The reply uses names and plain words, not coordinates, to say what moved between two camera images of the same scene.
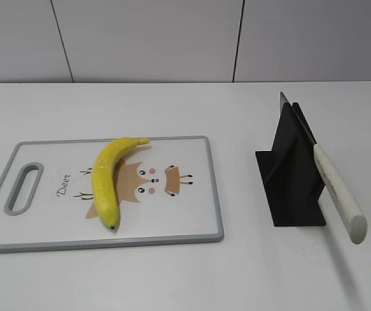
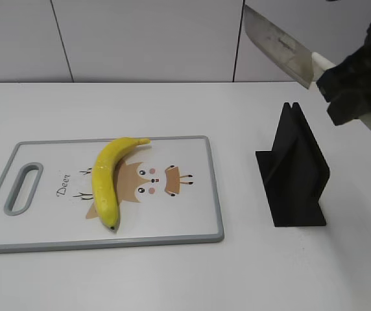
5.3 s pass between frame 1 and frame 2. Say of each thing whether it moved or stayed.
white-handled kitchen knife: moved
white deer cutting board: stayed
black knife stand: stayed
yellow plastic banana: stayed
